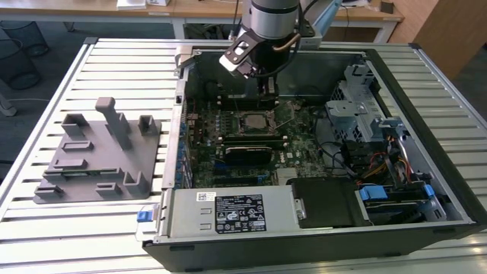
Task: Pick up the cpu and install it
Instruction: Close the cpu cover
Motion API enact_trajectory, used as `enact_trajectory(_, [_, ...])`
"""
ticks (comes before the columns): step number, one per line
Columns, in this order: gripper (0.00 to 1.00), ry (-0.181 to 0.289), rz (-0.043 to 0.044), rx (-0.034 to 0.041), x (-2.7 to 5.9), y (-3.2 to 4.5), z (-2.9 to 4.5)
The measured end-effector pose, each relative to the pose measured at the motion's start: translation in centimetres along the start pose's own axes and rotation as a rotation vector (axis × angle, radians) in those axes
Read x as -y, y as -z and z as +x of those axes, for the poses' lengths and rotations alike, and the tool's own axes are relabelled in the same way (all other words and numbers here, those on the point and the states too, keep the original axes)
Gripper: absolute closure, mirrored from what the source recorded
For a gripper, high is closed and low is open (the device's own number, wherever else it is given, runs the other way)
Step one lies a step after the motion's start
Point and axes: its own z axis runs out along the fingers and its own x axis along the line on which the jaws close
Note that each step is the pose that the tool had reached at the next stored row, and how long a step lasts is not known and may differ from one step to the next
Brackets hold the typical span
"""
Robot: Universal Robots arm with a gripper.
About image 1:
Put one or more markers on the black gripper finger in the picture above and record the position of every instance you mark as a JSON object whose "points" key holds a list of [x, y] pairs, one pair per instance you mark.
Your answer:
{"points": [[263, 97], [275, 97]]}

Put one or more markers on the thin metal locking lever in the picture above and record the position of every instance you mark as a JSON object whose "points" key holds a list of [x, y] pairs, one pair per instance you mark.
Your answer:
{"points": [[236, 105]]}

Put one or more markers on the silver-topped CPU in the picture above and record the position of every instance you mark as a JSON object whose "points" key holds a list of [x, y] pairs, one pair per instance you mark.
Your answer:
{"points": [[255, 121]]}

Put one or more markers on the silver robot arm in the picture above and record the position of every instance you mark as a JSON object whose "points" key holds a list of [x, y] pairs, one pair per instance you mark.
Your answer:
{"points": [[270, 20]]}

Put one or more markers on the CPU socket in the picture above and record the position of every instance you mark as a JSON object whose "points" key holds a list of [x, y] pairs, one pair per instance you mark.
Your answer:
{"points": [[252, 132]]}

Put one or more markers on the curved brass tube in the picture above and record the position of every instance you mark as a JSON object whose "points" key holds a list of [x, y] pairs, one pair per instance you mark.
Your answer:
{"points": [[283, 50]]}

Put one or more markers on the green motherboard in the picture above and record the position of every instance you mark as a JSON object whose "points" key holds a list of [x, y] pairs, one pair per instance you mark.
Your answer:
{"points": [[304, 142]]}

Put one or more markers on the perforated metal drive cage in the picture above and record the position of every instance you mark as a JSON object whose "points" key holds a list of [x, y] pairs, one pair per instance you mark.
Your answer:
{"points": [[342, 120]]}

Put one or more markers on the silver chipset heatsink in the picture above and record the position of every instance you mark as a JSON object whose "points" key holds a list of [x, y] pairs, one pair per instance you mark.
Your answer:
{"points": [[287, 174]]}

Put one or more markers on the black expansion slot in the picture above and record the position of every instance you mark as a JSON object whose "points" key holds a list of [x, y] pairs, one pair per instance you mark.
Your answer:
{"points": [[239, 180]]}

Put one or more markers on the black plastic cover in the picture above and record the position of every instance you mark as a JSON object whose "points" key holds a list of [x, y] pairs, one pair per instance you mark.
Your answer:
{"points": [[327, 202]]}

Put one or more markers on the grey metal retention bar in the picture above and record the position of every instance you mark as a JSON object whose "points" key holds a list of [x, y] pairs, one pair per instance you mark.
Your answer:
{"points": [[408, 154]]}

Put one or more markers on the blue disk carrier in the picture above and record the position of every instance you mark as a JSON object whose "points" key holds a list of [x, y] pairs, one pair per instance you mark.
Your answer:
{"points": [[372, 194]]}

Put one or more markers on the silver power supply unit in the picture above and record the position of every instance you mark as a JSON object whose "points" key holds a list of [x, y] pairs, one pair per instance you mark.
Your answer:
{"points": [[183, 211]]}

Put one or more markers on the wooden cabinet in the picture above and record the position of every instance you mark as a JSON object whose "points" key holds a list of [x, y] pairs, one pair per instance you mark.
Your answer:
{"points": [[448, 34]]}

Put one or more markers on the grey plastic parts rack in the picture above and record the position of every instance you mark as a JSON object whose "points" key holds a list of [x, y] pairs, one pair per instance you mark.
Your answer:
{"points": [[99, 160]]}

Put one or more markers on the black disk drive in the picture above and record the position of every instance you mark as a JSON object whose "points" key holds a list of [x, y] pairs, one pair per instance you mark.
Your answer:
{"points": [[395, 214]]}

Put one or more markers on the blue plastic latch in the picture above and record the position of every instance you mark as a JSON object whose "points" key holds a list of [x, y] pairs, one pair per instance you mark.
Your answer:
{"points": [[427, 190], [144, 216]]}

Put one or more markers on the green RAM stick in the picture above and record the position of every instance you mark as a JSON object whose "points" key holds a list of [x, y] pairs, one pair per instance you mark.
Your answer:
{"points": [[80, 172]]}

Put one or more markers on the black and silver PC case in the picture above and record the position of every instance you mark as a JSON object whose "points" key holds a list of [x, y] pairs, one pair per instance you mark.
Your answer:
{"points": [[304, 254]]}

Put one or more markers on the black mesh waste bin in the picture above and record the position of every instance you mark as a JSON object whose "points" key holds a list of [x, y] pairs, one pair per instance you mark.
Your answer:
{"points": [[23, 37], [15, 65]]}

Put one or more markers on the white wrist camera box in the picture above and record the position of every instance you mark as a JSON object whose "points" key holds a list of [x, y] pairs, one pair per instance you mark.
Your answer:
{"points": [[238, 61]]}

